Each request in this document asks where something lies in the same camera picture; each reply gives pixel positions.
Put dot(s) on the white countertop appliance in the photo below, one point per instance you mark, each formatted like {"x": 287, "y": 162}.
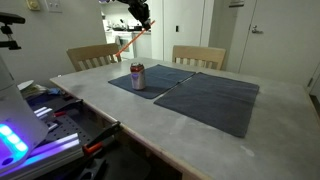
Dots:
{"x": 131, "y": 25}

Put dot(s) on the stack of papers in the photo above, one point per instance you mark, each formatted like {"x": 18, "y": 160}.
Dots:
{"x": 35, "y": 91}

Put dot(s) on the small black wall switch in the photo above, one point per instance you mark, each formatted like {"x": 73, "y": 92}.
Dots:
{"x": 177, "y": 28}

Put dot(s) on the white door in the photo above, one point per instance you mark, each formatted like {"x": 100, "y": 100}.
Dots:
{"x": 283, "y": 43}

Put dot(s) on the orange drinking straw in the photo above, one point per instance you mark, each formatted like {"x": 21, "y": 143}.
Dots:
{"x": 131, "y": 41}

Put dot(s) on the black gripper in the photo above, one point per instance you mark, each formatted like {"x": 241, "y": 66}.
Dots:
{"x": 136, "y": 6}

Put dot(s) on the black camera on tripod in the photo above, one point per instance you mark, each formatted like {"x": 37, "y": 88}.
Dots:
{"x": 10, "y": 18}

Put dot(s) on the white light switch plate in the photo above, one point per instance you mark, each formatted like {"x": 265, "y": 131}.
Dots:
{"x": 53, "y": 5}

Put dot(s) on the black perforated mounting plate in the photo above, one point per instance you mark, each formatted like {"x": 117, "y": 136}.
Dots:
{"x": 70, "y": 128}

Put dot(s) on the light wooden chair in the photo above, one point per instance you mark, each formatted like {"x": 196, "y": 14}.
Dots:
{"x": 93, "y": 52}
{"x": 200, "y": 52}

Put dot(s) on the small blue object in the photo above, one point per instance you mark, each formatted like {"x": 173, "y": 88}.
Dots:
{"x": 53, "y": 90}

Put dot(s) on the small aluminium block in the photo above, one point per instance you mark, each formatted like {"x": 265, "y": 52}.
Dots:
{"x": 43, "y": 112}

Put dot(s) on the grey wall sign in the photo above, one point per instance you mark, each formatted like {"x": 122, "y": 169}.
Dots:
{"x": 236, "y": 3}

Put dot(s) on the white kitchen stove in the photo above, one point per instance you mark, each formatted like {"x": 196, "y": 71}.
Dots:
{"x": 128, "y": 50}

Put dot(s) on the red and silver soda can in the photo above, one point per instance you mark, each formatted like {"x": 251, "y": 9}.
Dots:
{"x": 137, "y": 77}

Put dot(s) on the white kitchen cabinet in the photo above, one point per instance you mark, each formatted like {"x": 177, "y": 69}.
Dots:
{"x": 144, "y": 46}

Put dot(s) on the dark blue cloth mat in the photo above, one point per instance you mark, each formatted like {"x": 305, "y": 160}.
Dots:
{"x": 166, "y": 78}
{"x": 213, "y": 100}

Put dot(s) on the beige wall thermostat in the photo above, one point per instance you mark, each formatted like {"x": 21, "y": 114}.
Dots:
{"x": 33, "y": 4}

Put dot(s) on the aluminium extrusion rail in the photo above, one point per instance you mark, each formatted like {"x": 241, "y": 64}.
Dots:
{"x": 50, "y": 151}

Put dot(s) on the black bracket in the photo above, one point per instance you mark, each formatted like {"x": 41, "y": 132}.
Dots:
{"x": 93, "y": 168}

